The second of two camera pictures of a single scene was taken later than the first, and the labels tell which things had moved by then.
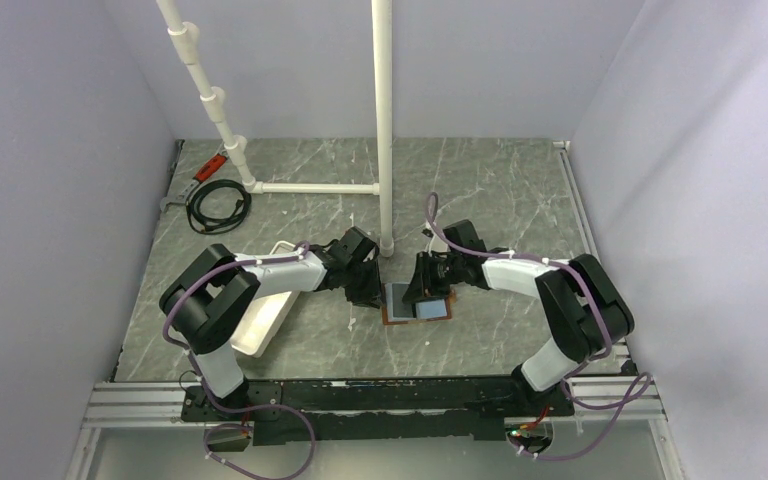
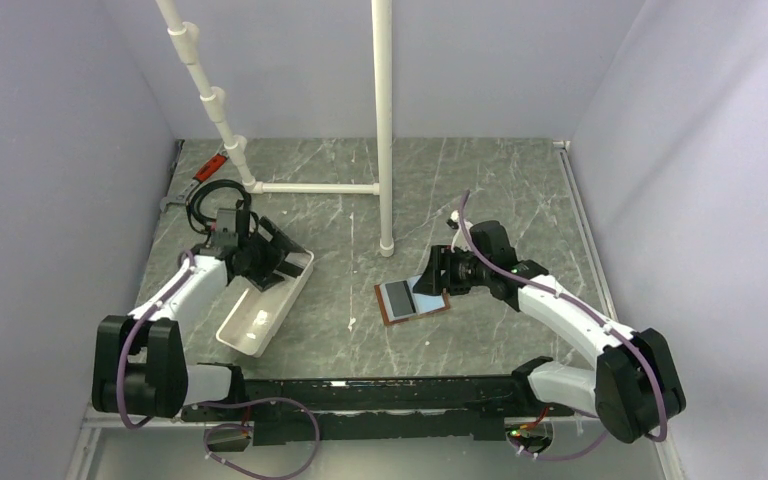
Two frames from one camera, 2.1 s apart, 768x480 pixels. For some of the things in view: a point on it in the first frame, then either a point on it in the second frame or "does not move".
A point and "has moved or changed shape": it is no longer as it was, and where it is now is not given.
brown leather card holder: x=386 y=321 has moved or changed shape
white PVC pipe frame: x=382 y=118 does not move
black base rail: x=289 y=412 does not move
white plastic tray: x=261 y=325 does not move
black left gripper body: x=362 y=285 to x=261 y=255
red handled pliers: x=216 y=162 does not move
